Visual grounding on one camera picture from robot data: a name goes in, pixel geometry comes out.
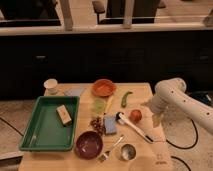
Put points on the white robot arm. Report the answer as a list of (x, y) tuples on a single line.
[(172, 91)]

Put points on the small metal cup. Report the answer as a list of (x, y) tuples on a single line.
[(128, 152)]

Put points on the green chili pepper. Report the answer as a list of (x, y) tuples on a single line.
[(124, 99)]

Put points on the wooden block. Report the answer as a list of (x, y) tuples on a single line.
[(64, 115)]

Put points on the grey cloth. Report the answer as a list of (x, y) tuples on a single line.
[(74, 92)]

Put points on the green plastic tray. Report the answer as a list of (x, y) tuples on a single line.
[(45, 130)]

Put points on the purple bowl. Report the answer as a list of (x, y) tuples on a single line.
[(89, 145)]

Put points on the white paper cup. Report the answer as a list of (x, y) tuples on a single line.
[(51, 86)]

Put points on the blue sponge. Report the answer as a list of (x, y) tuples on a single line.
[(110, 125)]

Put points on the yellow banana toy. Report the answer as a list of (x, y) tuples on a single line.
[(108, 104)]

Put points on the orange bowl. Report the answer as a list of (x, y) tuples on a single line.
[(103, 87)]

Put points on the white black kitchen tool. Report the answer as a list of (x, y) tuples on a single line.
[(120, 117)]

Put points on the brown grape bunch toy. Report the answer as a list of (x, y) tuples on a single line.
[(97, 125)]

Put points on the red apple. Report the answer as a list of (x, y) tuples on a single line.
[(135, 115)]

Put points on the green lettuce toy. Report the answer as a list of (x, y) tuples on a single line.
[(99, 106)]

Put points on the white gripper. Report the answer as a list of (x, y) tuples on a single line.
[(157, 107)]

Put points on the blue object on floor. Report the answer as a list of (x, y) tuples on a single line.
[(204, 98)]

